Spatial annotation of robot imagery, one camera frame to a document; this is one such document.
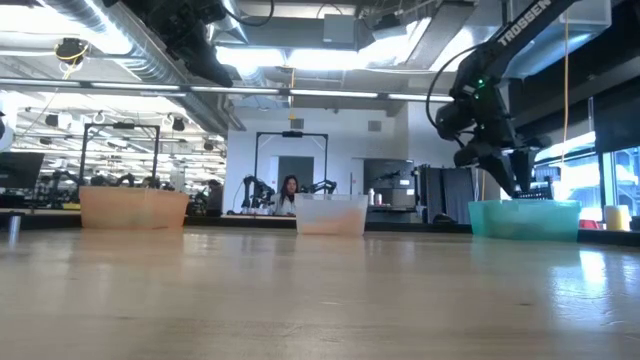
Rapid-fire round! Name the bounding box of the orange translucent plastic bin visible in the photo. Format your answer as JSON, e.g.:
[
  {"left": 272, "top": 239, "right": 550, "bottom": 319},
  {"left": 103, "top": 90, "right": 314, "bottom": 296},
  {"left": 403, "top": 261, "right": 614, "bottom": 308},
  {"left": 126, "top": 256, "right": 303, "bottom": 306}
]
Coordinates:
[{"left": 79, "top": 186, "right": 190, "bottom": 231}]

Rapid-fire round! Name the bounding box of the person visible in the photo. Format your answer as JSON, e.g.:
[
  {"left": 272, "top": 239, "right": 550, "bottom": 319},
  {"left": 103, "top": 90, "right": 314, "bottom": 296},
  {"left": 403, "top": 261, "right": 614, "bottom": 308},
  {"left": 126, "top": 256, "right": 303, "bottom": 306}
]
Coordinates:
[{"left": 272, "top": 174, "right": 301, "bottom": 217}]

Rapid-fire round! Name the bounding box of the yellow cylinder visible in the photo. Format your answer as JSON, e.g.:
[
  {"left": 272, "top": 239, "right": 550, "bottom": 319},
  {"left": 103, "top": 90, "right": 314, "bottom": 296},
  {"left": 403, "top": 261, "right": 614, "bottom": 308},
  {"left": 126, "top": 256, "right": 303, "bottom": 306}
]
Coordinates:
[{"left": 604, "top": 204, "right": 631, "bottom": 232}]

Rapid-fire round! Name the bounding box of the ceiling spool with yellow cable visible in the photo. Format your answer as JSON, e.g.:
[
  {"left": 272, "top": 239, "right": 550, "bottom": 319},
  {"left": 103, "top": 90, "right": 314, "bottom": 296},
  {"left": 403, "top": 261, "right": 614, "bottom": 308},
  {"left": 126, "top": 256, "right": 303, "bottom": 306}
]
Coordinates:
[{"left": 53, "top": 37, "right": 90, "bottom": 66}]

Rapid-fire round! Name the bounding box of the dark grey partition panel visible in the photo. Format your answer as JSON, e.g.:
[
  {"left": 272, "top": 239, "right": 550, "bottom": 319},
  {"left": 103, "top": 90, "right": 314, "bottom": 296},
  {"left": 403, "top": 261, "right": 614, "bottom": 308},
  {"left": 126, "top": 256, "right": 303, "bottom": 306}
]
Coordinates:
[{"left": 417, "top": 164, "right": 481, "bottom": 225}]

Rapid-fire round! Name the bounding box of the dark shelf unit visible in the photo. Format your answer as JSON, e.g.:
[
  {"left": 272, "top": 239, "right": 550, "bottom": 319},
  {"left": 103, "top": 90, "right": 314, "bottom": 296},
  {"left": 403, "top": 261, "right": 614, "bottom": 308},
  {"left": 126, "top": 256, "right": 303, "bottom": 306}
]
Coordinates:
[{"left": 363, "top": 158, "right": 417, "bottom": 211}]

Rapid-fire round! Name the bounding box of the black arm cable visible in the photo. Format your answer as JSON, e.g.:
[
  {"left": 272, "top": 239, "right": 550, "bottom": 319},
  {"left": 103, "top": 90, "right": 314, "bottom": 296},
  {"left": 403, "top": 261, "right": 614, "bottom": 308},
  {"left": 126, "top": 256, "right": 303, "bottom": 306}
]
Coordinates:
[
  {"left": 426, "top": 43, "right": 484, "bottom": 131},
  {"left": 224, "top": 0, "right": 275, "bottom": 28}
]

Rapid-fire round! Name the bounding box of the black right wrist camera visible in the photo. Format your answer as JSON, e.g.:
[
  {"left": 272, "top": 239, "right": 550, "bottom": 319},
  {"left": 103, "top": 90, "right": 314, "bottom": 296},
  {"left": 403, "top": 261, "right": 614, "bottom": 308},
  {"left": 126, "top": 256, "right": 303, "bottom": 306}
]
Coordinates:
[{"left": 434, "top": 102, "right": 471, "bottom": 142}]

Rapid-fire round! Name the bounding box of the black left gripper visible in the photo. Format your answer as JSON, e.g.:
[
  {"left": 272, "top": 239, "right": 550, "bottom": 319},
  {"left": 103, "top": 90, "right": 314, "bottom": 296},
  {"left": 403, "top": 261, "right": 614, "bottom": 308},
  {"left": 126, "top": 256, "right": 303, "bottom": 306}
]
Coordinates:
[{"left": 149, "top": 0, "right": 235, "bottom": 89}]

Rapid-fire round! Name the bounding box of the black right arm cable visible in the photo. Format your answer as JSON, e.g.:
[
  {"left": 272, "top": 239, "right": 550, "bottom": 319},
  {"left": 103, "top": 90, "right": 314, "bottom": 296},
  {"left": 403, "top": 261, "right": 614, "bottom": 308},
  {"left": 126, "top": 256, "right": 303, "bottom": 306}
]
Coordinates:
[{"left": 426, "top": 43, "right": 484, "bottom": 131}]

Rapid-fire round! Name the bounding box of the black monitor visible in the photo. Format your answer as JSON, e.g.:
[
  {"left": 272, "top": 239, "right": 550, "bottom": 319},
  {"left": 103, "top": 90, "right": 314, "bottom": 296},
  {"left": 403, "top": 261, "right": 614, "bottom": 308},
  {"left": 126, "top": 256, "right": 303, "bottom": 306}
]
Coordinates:
[{"left": 0, "top": 151, "right": 45, "bottom": 190}]

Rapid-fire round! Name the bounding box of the grey ceiling box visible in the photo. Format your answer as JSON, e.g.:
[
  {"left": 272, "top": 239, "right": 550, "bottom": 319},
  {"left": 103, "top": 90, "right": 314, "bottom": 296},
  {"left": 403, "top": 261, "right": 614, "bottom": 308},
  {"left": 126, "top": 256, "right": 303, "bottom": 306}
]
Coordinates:
[{"left": 323, "top": 13, "right": 359, "bottom": 50}]

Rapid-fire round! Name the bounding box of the black window rack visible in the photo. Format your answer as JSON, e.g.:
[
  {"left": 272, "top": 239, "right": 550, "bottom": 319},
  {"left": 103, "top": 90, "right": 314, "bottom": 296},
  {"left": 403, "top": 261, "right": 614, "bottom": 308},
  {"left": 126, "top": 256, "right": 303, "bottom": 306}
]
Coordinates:
[{"left": 529, "top": 164, "right": 556, "bottom": 201}]

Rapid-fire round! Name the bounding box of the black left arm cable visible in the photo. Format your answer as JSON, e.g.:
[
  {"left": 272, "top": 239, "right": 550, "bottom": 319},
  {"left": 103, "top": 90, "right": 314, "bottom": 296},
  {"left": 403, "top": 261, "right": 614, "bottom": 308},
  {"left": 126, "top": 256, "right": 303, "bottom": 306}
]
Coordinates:
[{"left": 224, "top": 0, "right": 275, "bottom": 28}]

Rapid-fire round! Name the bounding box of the clear plastic bin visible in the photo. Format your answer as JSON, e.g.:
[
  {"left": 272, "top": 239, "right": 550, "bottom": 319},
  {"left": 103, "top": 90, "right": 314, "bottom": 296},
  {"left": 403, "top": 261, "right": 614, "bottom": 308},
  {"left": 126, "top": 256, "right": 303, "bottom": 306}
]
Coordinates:
[{"left": 294, "top": 193, "right": 370, "bottom": 237}]

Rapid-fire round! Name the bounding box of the long ceiling light strip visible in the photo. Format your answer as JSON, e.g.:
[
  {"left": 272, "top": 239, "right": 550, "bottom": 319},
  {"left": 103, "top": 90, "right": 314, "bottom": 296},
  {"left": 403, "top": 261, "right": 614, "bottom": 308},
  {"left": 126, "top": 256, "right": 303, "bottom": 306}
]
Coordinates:
[{"left": 0, "top": 77, "right": 456, "bottom": 105}]

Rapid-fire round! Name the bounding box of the teal translucent plastic bin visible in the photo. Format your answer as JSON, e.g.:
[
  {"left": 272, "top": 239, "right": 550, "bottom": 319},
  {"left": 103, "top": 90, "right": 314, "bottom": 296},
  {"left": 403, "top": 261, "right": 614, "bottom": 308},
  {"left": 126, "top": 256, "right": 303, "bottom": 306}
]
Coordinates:
[{"left": 468, "top": 199, "right": 583, "bottom": 243}]

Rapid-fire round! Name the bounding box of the silver spiral ventilation duct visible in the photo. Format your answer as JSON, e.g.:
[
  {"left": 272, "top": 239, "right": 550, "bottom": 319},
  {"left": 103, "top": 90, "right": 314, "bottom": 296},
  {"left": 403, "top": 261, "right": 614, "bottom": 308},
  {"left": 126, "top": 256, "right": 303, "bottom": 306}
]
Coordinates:
[{"left": 42, "top": 0, "right": 246, "bottom": 132}]

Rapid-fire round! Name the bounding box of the silver ventilation duct box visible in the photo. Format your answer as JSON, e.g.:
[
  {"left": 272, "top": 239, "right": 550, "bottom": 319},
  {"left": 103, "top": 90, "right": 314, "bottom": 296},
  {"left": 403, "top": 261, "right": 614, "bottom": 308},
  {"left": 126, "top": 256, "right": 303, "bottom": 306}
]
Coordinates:
[{"left": 492, "top": 0, "right": 612, "bottom": 81}]

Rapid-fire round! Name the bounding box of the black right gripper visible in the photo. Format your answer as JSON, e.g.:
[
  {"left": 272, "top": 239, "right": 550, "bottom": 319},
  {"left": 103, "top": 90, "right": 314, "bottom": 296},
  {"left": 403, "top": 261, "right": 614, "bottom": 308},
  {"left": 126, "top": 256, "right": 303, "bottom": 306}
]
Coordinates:
[{"left": 452, "top": 133, "right": 551, "bottom": 198}]

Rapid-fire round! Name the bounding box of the grey door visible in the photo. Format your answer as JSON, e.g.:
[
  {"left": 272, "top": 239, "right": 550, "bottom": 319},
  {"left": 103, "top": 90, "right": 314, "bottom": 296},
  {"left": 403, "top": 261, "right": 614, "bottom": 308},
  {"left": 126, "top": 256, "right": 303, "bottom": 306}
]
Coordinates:
[{"left": 277, "top": 155, "right": 315, "bottom": 194}]

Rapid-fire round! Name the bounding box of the metal cylinder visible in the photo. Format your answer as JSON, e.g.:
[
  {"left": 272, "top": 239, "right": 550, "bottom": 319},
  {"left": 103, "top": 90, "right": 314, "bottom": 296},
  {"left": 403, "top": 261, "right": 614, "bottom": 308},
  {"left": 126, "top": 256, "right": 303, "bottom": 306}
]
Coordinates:
[{"left": 7, "top": 212, "right": 24, "bottom": 241}]

